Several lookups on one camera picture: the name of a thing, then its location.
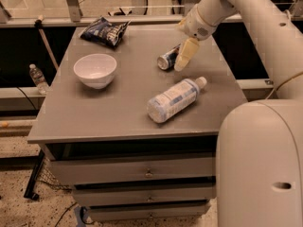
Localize top grey drawer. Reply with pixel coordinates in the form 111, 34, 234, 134
49, 154, 215, 185

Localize white bowl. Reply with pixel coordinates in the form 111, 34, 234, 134
73, 54, 117, 89

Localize small water bottle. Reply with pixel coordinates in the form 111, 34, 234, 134
29, 64, 49, 96

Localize grey drawer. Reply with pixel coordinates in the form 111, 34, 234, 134
88, 201, 210, 221
73, 183, 216, 207
49, 154, 215, 185

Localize wooden stick with black tape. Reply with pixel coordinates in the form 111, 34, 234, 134
34, 15, 59, 70

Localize bottom grey drawer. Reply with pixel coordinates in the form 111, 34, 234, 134
88, 201, 210, 221

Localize red bull can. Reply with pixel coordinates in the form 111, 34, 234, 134
157, 45, 180, 70

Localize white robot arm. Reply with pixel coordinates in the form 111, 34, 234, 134
175, 0, 303, 227

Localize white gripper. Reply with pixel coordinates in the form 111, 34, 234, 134
174, 4, 220, 71

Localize grey drawer cabinet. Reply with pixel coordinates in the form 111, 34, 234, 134
28, 25, 246, 214

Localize grey metal railing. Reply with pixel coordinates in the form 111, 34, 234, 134
0, 0, 303, 29

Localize black metal bracket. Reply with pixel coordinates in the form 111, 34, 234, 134
24, 151, 45, 201

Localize blue chip bag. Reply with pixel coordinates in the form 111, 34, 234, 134
80, 17, 130, 48

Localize plastic bottle with white label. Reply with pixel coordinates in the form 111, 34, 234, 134
147, 77, 207, 123

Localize middle grey drawer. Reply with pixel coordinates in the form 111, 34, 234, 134
73, 183, 216, 207

